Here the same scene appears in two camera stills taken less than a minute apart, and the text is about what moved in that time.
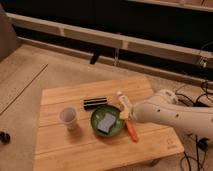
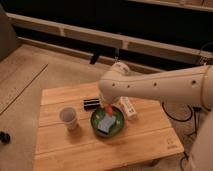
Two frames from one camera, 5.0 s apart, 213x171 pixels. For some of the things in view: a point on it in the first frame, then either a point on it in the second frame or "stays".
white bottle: [125, 101] stays
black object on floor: [5, 138] stays
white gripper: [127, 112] → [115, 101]
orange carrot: [132, 130] → [109, 109]
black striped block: [93, 103] stays
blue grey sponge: [106, 123] stays
